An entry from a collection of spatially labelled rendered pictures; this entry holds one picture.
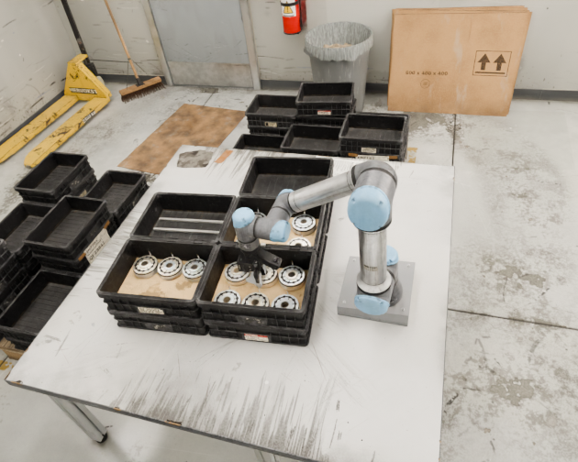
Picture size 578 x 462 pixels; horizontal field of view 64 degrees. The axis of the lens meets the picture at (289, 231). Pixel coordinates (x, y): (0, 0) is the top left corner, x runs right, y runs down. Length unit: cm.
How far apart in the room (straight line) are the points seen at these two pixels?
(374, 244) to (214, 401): 80
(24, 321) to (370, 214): 216
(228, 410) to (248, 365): 18
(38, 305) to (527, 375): 263
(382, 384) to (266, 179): 114
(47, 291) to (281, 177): 153
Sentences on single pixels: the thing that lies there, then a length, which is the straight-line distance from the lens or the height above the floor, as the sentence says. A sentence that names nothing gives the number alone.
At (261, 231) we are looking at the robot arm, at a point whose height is 117.
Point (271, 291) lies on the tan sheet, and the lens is 179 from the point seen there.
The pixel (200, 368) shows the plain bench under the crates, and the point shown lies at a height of 70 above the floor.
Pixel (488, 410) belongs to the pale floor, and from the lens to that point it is 253.
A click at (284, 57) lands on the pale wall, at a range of 477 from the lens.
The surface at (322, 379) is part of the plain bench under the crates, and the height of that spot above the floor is 70.
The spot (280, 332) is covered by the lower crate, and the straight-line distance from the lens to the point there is 172.
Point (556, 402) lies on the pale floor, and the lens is 265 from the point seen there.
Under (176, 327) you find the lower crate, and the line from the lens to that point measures 191.
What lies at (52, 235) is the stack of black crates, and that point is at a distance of 301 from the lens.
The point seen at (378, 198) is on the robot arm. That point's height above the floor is 140.
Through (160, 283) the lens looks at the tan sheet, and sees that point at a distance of 195.
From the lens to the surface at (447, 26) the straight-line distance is 427.
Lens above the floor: 222
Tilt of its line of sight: 44 degrees down
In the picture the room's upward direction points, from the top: 8 degrees counter-clockwise
